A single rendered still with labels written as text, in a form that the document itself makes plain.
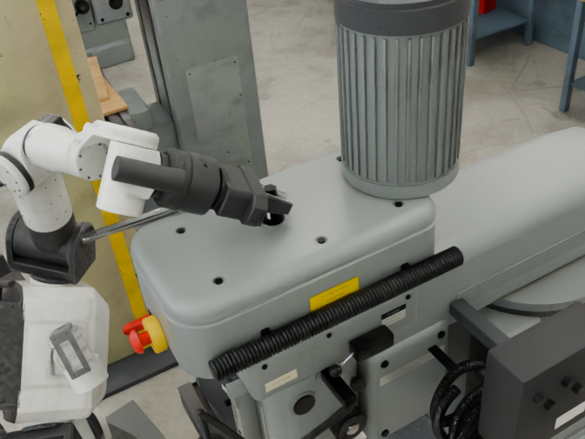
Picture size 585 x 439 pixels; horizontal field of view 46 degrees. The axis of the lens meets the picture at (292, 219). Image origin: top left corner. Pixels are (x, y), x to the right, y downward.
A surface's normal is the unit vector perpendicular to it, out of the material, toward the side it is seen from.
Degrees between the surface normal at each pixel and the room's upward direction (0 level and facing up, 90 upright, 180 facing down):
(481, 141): 0
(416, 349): 90
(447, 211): 0
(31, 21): 90
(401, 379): 90
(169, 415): 0
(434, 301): 90
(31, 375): 57
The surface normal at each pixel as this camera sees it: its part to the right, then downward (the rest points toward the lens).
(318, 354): 0.49, 0.49
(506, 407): -0.87, 0.36
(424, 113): 0.26, 0.56
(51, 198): 0.82, 0.50
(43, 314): 0.50, -0.08
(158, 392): -0.08, -0.80
